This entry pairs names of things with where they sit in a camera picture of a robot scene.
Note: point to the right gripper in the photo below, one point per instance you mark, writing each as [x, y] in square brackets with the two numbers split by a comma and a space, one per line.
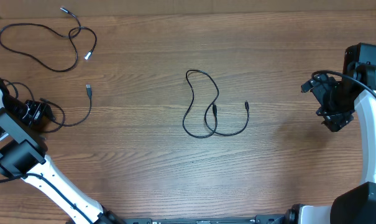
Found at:
[337, 120]

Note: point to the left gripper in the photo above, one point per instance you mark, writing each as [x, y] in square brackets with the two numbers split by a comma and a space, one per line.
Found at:
[40, 108]

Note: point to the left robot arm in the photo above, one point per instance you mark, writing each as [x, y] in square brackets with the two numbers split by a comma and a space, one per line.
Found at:
[23, 155]

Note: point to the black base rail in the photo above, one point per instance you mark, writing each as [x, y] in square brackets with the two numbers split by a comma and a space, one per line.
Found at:
[258, 219]

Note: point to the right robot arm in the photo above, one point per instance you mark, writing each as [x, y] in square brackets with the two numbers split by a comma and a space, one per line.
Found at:
[359, 85]

